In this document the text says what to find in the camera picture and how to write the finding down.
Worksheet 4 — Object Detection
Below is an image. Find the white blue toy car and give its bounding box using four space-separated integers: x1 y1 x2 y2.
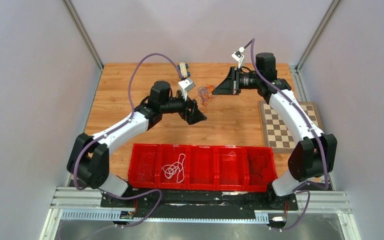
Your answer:
177 62 190 78

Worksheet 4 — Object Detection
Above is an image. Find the aluminium frame rail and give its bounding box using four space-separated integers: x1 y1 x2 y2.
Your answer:
50 187 352 214

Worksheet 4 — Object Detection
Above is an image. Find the red bin middle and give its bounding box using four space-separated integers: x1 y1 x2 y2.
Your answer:
187 145 216 191

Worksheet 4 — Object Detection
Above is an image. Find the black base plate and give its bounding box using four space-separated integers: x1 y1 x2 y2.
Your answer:
102 188 298 220

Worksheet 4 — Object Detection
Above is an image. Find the white slotted cable duct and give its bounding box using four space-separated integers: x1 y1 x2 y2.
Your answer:
60 210 270 223

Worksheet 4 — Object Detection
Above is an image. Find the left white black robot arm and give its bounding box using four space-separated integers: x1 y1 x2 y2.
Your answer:
66 78 207 207

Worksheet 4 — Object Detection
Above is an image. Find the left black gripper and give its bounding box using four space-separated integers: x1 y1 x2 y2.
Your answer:
160 89 207 125

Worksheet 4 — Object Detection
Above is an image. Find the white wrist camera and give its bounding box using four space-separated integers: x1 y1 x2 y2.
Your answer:
231 46 246 69
178 78 196 101

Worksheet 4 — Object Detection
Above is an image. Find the thin pink cable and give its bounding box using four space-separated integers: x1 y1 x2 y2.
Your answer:
137 152 156 182

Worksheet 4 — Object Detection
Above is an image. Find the orange blue cable bundle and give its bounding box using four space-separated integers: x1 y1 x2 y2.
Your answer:
196 84 219 114

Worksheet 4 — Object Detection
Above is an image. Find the red bin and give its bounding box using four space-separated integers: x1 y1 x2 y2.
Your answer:
155 144 189 190
245 146 278 192
187 145 216 191
128 143 161 189
216 146 246 191

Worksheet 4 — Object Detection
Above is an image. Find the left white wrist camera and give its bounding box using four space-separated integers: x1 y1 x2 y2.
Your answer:
178 78 196 101

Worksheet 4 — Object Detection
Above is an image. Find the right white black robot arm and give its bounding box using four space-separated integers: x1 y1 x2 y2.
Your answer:
212 50 338 209

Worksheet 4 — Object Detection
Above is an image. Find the red bin rightmost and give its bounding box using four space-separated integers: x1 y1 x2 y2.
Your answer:
245 146 278 192

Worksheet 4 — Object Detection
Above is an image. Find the white cable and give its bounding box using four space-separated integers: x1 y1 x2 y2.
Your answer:
162 152 188 184

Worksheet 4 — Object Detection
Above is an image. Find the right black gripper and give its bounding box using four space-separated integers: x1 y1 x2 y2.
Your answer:
212 66 262 96

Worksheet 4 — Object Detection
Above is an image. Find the wooden chessboard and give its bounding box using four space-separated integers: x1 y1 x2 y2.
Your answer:
258 100 324 153

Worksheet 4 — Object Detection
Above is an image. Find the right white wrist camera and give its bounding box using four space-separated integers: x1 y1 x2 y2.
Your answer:
231 46 246 69

